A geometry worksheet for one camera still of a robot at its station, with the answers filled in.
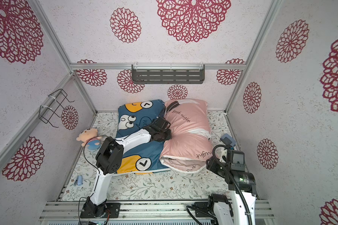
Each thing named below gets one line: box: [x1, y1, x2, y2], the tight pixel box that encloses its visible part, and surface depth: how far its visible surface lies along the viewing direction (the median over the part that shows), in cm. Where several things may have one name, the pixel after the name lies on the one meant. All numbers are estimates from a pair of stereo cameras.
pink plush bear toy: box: [76, 127, 102, 152], surface depth 98 cm
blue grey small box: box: [219, 133, 237, 147], surface depth 102 cm
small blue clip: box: [73, 175, 84, 187], surface depth 84 cm
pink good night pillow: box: [160, 98, 214, 173], surface depth 91 cm
